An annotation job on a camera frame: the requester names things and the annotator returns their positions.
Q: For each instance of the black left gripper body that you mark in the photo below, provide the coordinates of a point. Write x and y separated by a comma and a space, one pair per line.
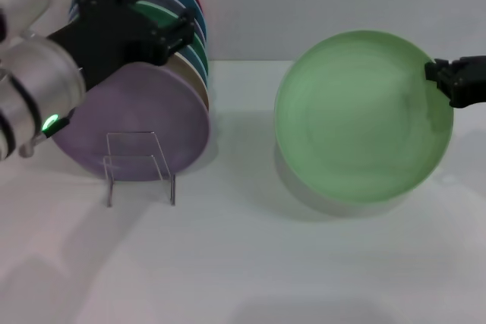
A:
110, 39

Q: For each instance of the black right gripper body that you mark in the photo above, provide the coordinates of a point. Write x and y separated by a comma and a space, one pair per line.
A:
471, 85

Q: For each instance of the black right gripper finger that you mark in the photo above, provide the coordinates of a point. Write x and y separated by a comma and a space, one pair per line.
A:
440, 73

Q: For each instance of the light green plate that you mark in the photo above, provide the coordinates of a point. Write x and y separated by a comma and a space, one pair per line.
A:
360, 119

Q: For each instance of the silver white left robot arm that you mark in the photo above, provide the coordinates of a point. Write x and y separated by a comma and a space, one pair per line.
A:
38, 70

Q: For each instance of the light blue plate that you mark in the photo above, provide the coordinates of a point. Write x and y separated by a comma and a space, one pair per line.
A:
194, 59

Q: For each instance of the dark green plate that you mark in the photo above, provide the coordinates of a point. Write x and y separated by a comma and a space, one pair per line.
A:
152, 11

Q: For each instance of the beige plate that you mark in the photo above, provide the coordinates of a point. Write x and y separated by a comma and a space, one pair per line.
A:
190, 77

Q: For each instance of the purple plate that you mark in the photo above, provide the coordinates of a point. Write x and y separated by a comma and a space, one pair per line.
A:
144, 111

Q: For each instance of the clear acrylic plate rack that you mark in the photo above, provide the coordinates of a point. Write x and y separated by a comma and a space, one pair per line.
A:
173, 191

